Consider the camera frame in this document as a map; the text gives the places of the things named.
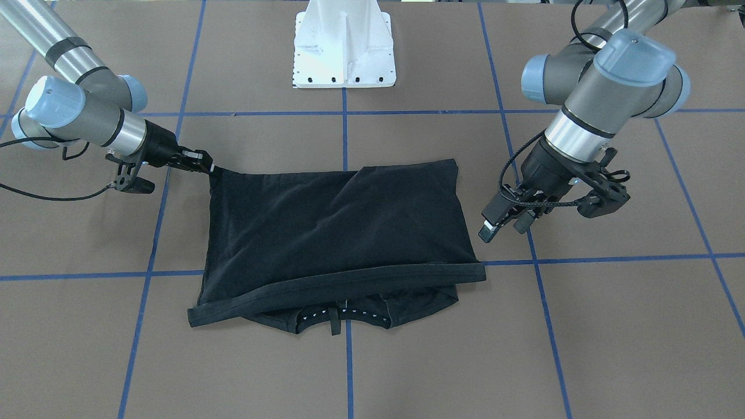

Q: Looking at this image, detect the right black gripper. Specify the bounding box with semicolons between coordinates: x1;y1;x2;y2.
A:
139;120;215;174

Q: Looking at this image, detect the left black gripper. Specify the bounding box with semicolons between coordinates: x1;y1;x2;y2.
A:
478;135;582;243

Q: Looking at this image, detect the black graphic t-shirt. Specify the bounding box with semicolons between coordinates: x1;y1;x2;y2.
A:
188;159;487;334

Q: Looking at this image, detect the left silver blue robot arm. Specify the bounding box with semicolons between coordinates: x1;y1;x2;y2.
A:
479;1;691;242

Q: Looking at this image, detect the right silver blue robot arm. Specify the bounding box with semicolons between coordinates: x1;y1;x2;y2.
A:
1;1;214;174

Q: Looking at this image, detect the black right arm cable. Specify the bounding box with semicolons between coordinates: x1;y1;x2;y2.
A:
0;136;117;202

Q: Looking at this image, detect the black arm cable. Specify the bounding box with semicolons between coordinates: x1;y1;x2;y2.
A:
498;0;632;211
0;136;117;202

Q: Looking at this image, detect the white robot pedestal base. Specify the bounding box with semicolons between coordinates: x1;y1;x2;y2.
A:
292;1;397;88

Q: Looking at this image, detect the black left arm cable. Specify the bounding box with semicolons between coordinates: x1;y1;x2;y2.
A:
498;0;632;211

